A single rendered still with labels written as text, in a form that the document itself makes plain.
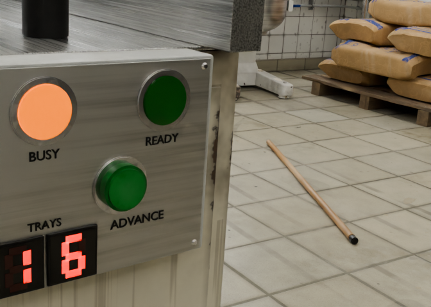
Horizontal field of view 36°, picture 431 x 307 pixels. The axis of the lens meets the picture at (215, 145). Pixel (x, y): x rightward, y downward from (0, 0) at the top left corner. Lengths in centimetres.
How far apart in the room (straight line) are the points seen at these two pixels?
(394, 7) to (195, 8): 408
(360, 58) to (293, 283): 262
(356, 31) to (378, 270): 268
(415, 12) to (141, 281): 402
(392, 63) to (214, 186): 377
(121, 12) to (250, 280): 149
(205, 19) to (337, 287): 160
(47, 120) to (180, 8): 15
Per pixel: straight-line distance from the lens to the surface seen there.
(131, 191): 42
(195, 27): 48
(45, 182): 40
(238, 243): 221
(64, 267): 43
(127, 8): 56
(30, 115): 38
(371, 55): 435
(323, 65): 475
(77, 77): 39
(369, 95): 441
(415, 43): 423
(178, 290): 53
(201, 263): 53
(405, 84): 429
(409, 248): 235
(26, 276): 42
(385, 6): 458
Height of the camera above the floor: 90
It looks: 16 degrees down
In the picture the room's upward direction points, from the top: 4 degrees clockwise
